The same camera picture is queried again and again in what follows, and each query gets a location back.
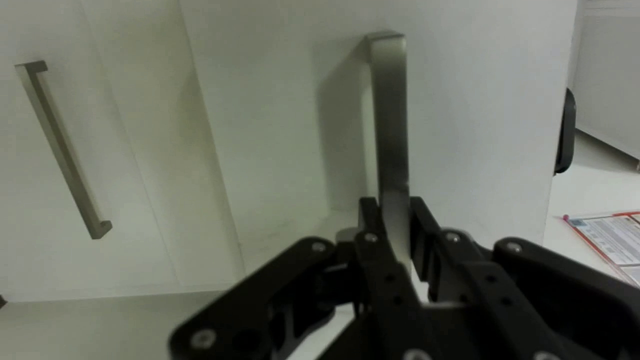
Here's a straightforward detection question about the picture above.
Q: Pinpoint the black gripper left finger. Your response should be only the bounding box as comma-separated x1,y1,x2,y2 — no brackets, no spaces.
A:
168,196,436,360

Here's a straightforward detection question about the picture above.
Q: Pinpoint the large printed wall poster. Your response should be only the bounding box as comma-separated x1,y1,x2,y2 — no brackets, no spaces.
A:
559,210,640,287

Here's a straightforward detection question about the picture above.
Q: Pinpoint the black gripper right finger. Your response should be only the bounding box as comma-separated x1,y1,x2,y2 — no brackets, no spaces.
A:
405,196,640,360

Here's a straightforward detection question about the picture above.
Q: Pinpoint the white drawer front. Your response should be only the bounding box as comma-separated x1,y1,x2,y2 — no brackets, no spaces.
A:
178,0,579,276
0,0,245,305

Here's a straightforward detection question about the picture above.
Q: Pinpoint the steel drawer handle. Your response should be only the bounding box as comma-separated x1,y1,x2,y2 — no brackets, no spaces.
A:
13,58,114,241
362,29,409,281

